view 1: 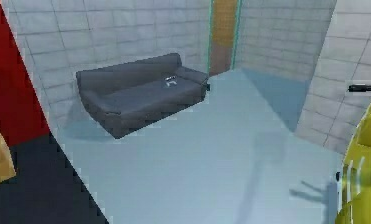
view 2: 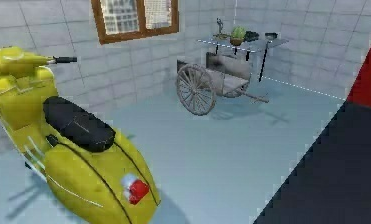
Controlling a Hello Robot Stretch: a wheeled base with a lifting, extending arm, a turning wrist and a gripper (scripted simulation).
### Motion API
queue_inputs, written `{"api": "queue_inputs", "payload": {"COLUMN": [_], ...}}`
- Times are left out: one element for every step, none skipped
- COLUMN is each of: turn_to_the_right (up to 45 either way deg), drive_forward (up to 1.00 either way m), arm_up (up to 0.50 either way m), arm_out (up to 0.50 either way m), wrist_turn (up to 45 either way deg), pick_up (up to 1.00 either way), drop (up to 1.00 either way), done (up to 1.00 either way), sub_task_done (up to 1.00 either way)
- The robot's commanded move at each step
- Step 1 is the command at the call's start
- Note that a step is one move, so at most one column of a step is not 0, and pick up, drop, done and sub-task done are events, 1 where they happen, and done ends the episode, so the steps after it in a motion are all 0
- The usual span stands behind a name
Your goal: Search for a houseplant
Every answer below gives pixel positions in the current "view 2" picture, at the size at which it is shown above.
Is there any green cactus houseplant in pot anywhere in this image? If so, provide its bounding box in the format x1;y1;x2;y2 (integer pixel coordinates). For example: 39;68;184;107
229;26;247;47

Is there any grey wooden cart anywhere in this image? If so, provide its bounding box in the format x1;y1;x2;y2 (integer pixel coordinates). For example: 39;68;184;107
175;51;270;117

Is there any dark thin statuette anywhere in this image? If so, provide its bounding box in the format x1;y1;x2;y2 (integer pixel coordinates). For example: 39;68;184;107
214;17;229;41

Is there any grey table with black legs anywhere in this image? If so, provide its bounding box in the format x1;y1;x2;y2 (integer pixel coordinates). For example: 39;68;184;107
197;34;290;83

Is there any black lumpy object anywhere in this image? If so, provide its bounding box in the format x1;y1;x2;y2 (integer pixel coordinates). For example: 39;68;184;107
244;30;261;43

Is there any brown framed window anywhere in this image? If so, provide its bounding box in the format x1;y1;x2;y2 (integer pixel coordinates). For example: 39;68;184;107
90;0;180;46

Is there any yellow motor scooter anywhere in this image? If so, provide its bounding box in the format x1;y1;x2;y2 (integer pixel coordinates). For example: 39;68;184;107
0;46;162;224

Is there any red door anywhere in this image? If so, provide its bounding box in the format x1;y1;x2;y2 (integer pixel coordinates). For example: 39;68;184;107
346;33;371;110

